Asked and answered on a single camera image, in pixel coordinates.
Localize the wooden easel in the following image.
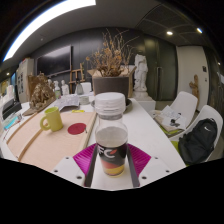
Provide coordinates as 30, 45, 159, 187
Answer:
68, 63, 86, 94

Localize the stack of papers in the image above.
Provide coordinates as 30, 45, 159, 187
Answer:
154, 105, 189, 132

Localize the black flat box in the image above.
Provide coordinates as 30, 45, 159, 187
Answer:
1, 98, 23, 121

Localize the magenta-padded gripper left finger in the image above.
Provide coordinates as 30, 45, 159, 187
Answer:
50, 143, 99, 188

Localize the wooden figure sculpture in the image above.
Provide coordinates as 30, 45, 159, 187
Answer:
189, 73, 200, 101

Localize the black backpack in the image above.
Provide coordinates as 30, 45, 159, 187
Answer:
177, 117, 218, 166

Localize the white cabinet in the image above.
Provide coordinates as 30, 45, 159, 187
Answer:
15, 58, 35, 104

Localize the white and green spray bottle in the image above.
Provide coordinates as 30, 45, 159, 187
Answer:
54, 80, 62, 100

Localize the dried plant in grey pot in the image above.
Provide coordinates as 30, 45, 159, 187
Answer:
85, 28, 138, 101

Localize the clear white-capped drink bottle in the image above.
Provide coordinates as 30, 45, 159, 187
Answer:
94, 92, 129, 177

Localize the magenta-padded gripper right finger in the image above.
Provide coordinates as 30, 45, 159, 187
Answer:
125, 143, 173, 188

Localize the yellow-green mug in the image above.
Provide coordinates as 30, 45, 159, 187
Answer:
39, 106, 64, 133

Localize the cardboard box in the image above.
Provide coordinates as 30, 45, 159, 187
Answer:
87, 64, 138, 98

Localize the black wall screen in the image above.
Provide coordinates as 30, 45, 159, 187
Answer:
35, 44, 73, 77

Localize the colourful art print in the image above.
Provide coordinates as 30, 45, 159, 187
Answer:
1, 113, 23, 131

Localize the grey plant saucer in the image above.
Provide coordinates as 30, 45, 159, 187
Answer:
90, 98, 133, 114

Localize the white plaster torso statue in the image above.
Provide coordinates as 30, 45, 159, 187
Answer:
133, 53, 149, 100

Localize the small grey cup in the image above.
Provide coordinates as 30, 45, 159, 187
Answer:
78, 95, 91, 106

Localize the white chair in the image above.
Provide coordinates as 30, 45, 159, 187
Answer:
151, 90, 199, 134
171, 104, 224, 166
74, 82, 93, 95

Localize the flat round red coaster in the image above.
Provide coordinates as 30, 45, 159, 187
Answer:
67, 122, 88, 136

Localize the beige canvas mat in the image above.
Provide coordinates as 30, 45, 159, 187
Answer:
6, 110, 98, 173

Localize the brown carved sculpture on board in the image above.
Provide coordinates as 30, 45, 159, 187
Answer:
22, 73, 57, 117

